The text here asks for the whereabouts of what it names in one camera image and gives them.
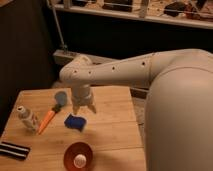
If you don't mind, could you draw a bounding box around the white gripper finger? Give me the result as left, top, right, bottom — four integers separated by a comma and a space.
87, 104, 97, 113
73, 105, 80, 115

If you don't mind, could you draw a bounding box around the metal shelf rail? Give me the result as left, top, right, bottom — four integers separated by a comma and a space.
55, 4, 213, 30

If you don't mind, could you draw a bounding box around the light blue round object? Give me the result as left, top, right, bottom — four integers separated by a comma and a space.
54, 91, 67, 106

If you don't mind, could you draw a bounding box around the red ceramic bowl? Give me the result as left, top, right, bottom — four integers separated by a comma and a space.
63, 142, 93, 171

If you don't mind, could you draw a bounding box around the orange toy carrot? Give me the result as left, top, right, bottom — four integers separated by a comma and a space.
38, 104, 61, 134

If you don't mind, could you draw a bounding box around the white plastic bottle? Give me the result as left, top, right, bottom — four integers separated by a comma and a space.
17, 106, 40, 132

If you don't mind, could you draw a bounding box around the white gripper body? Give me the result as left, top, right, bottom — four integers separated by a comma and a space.
71, 85, 93, 106

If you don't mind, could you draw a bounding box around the blue crumpled cloth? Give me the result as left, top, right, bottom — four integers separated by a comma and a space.
64, 115, 87, 132

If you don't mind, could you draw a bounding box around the metal pole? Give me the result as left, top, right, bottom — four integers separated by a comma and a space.
50, 0, 67, 53

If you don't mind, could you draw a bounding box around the white ball in bowl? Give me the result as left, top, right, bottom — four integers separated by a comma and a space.
73, 154, 87, 168

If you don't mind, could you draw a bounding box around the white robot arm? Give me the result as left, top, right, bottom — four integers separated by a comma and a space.
60, 49, 213, 171

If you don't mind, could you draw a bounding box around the black white striped cloth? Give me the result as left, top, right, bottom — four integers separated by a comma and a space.
0, 142, 30, 160

